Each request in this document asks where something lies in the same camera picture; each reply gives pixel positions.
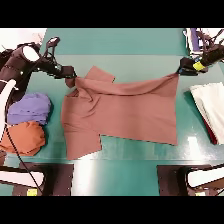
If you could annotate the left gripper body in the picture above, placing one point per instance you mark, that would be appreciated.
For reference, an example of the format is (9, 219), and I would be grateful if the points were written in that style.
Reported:
(66, 72)

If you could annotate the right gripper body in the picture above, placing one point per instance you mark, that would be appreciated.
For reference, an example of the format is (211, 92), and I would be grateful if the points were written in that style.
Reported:
(187, 65)

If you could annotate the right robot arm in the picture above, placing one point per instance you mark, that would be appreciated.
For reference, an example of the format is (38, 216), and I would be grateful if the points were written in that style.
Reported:
(213, 55)

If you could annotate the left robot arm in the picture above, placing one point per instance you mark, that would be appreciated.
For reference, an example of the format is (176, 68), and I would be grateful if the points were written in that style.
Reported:
(18, 61)

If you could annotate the white garment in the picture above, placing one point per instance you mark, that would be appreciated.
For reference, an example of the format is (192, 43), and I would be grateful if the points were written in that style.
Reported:
(210, 103)

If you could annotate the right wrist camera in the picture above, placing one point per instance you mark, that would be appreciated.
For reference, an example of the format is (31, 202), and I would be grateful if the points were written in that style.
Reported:
(205, 39)

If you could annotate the brown T-shirt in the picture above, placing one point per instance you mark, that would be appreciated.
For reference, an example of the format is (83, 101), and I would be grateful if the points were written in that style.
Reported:
(126, 110)

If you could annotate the orange garment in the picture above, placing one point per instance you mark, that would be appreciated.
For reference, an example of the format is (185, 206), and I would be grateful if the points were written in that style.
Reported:
(23, 138)

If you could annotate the red garment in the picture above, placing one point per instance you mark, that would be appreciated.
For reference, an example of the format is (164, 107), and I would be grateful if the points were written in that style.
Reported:
(212, 135)

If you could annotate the purple garment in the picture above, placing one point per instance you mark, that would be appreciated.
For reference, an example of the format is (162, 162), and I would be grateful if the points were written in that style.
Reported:
(30, 108)

